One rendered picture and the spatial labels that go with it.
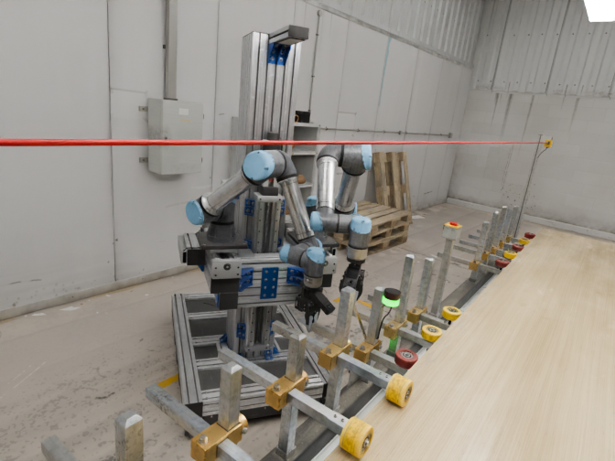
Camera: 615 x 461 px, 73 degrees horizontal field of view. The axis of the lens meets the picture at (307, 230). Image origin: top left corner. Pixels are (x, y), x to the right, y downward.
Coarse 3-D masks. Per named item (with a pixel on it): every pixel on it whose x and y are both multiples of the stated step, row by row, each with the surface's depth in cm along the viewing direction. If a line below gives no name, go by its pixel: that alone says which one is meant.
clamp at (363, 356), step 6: (366, 342) 159; (378, 342) 160; (354, 348) 155; (366, 348) 155; (372, 348) 156; (378, 348) 161; (354, 354) 155; (360, 354) 153; (366, 354) 152; (360, 360) 154; (366, 360) 154
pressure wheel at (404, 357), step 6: (402, 348) 151; (396, 354) 147; (402, 354) 148; (408, 354) 147; (414, 354) 148; (396, 360) 146; (402, 360) 144; (408, 360) 144; (414, 360) 144; (402, 366) 145; (408, 366) 144
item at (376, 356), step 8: (312, 328) 170; (320, 328) 168; (328, 328) 168; (328, 336) 166; (352, 344) 159; (376, 352) 155; (376, 360) 154; (384, 360) 152; (392, 360) 151; (392, 368) 150; (400, 368) 148
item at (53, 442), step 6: (48, 438) 90; (54, 438) 90; (42, 444) 89; (48, 444) 89; (54, 444) 89; (60, 444) 89; (42, 450) 89; (48, 450) 87; (54, 450) 87; (60, 450) 88; (66, 450) 88; (48, 456) 88; (54, 456) 86; (60, 456) 86; (66, 456) 86; (72, 456) 86
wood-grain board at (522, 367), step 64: (576, 256) 294; (512, 320) 184; (576, 320) 191; (448, 384) 134; (512, 384) 138; (576, 384) 142; (384, 448) 105; (448, 448) 108; (512, 448) 110; (576, 448) 112
